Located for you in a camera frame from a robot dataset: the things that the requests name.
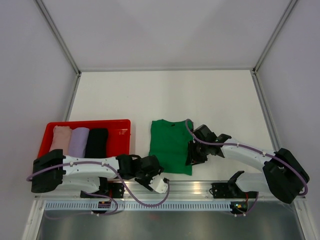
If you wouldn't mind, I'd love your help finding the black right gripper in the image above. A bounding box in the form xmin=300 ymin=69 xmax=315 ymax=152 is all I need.
xmin=185 ymin=140 xmax=210 ymax=166

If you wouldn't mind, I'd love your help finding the green t shirt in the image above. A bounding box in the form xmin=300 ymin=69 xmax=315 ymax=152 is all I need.
xmin=149 ymin=119 xmax=193 ymax=176

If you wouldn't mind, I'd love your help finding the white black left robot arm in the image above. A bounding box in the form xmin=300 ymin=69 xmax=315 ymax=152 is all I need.
xmin=27 ymin=149 xmax=168 ymax=198

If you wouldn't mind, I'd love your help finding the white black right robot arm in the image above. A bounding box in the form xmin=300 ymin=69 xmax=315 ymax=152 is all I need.
xmin=186 ymin=124 xmax=310 ymax=204

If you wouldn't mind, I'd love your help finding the red plastic bin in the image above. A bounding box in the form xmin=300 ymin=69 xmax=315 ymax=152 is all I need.
xmin=37 ymin=119 xmax=131 ymax=157

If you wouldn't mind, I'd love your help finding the black rolled t shirt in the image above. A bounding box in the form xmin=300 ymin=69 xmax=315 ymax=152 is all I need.
xmin=84 ymin=128 xmax=109 ymax=159

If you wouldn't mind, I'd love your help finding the lavender rolled t shirt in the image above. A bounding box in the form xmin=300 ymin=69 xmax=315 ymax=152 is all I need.
xmin=68 ymin=127 xmax=90 ymax=158

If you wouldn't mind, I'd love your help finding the pink rolled t shirt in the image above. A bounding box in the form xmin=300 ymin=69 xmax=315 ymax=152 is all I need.
xmin=49 ymin=126 xmax=72 ymax=155

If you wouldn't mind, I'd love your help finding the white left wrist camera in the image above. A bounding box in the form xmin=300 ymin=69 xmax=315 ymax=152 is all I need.
xmin=148 ymin=175 xmax=169 ymax=194

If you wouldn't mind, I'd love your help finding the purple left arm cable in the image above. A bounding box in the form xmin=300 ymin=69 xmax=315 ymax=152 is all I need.
xmin=26 ymin=161 xmax=171 ymax=221

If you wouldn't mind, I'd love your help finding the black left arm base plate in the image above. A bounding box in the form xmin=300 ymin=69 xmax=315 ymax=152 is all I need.
xmin=80 ymin=181 xmax=125 ymax=199

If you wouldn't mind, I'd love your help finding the aluminium mounting rail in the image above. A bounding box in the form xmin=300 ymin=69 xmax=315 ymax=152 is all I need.
xmin=33 ymin=180 xmax=307 ymax=201

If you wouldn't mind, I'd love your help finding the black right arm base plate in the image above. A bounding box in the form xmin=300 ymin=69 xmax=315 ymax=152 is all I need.
xmin=209 ymin=182 xmax=258 ymax=199

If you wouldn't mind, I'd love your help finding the white slotted cable duct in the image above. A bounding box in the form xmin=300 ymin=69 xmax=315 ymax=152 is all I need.
xmin=44 ymin=200 xmax=231 ymax=212

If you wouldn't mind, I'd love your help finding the aluminium frame post right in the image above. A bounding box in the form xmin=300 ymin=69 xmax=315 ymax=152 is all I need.
xmin=252 ymin=0 xmax=299 ymax=75

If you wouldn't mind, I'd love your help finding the aluminium frame post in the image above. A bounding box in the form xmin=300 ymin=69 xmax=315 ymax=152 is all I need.
xmin=252 ymin=0 xmax=299 ymax=75
xmin=33 ymin=0 xmax=81 ymax=76

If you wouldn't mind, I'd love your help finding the aluminium frame post left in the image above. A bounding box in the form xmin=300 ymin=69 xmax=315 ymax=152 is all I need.
xmin=33 ymin=0 xmax=81 ymax=76

